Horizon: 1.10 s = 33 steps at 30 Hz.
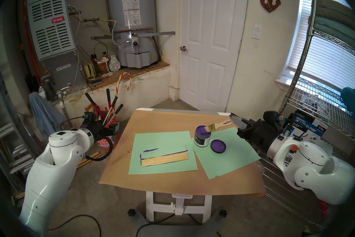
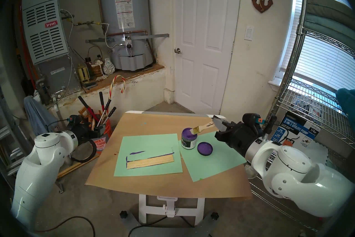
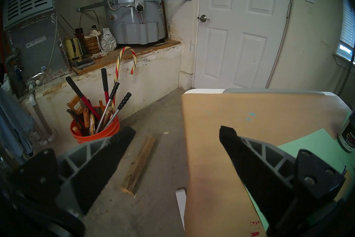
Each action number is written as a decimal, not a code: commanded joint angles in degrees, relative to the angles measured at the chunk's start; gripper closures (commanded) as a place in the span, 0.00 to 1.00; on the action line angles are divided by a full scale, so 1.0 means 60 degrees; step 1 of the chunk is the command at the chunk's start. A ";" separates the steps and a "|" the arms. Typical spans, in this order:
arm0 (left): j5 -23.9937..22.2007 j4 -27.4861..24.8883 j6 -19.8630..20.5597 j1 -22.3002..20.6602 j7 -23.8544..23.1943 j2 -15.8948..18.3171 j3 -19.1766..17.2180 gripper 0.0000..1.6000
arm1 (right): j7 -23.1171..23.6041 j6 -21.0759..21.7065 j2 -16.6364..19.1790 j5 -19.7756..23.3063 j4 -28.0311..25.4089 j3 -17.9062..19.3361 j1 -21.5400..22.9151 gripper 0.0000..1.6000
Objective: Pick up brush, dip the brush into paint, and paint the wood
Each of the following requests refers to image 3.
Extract striped candy cane decoration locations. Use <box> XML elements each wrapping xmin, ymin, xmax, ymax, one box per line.
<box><xmin>111</xmin><ymin>47</ymin><xmax>137</xmax><ymax>112</ymax></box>

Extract orange plastic bucket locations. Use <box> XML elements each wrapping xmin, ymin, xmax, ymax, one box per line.
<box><xmin>70</xmin><ymin>106</ymin><xmax>120</xmax><ymax>144</ymax></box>

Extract flat wooden slat board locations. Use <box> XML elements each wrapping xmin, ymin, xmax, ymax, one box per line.
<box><xmin>334</xmin><ymin>171</ymin><xmax>353</xmax><ymax>202</ymax></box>

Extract purple paint sample jar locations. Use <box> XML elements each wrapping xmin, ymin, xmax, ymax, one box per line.
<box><xmin>338</xmin><ymin>111</ymin><xmax>355</xmax><ymax>153</ymax></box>

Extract brown paper covered table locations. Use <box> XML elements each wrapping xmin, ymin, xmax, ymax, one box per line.
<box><xmin>182</xmin><ymin>93</ymin><xmax>353</xmax><ymax>237</ymax></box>

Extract plywood heater platform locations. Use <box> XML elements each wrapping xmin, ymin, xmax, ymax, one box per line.
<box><xmin>72</xmin><ymin>39</ymin><xmax>181</xmax><ymax>76</ymax></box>

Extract black grip metal tool handle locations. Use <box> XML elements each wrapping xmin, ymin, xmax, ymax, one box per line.
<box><xmin>104</xmin><ymin>92</ymin><xmax>132</xmax><ymax>130</ymax></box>
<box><xmin>96</xmin><ymin>82</ymin><xmax>120</xmax><ymax>134</ymax></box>

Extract yellow can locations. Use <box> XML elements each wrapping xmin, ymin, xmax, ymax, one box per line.
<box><xmin>64</xmin><ymin>37</ymin><xmax>83</xmax><ymax>62</ymax></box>

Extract grey water heater tank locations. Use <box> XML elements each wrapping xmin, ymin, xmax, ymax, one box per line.
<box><xmin>102</xmin><ymin>0</ymin><xmax>168</xmax><ymax>45</ymax></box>

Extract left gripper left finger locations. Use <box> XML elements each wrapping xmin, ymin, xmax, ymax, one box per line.
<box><xmin>8</xmin><ymin>127</ymin><xmax>136</xmax><ymax>216</ymax></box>

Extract aluminium foil wrapped bundle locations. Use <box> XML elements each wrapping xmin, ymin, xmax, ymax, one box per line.
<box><xmin>100</xmin><ymin>28</ymin><xmax>117</xmax><ymax>52</ymax></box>

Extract white PVC pipe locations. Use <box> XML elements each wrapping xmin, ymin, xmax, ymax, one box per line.
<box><xmin>28</xmin><ymin>84</ymin><xmax>55</xmax><ymax>146</ymax></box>

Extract white window blinds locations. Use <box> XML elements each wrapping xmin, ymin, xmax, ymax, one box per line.
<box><xmin>336</xmin><ymin>0</ymin><xmax>355</xmax><ymax>60</ymax></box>

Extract white panel door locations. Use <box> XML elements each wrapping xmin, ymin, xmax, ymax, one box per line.
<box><xmin>194</xmin><ymin>0</ymin><xmax>293</xmax><ymax>89</ymax></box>

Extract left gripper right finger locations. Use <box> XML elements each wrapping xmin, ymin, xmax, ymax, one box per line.
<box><xmin>219</xmin><ymin>125</ymin><xmax>346</xmax><ymax>237</ymax></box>

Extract rough wooden log piece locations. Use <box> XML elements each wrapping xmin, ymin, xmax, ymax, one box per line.
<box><xmin>120</xmin><ymin>136</ymin><xmax>156</xmax><ymax>195</ymax></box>

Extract wooden handle hand saw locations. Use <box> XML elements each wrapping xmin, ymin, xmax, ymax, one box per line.
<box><xmin>67</xmin><ymin>95</ymin><xmax>85</xmax><ymax>117</ymax></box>

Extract blue hanging cloth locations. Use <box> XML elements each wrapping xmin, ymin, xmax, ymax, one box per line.
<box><xmin>0</xmin><ymin>86</ymin><xmax>35</xmax><ymax>158</ymax></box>

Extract brown wicker basket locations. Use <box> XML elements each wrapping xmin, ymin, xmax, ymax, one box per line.
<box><xmin>75</xmin><ymin>10</ymin><xmax>102</xmax><ymax>55</ymax></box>

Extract mint green paper sheet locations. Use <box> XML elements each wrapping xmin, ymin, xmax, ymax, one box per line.
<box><xmin>245</xmin><ymin>128</ymin><xmax>355</xmax><ymax>232</ymax></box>
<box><xmin>342</xmin><ymin>111</ymin><xmax>353</xmax><ymax>130</ymax></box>

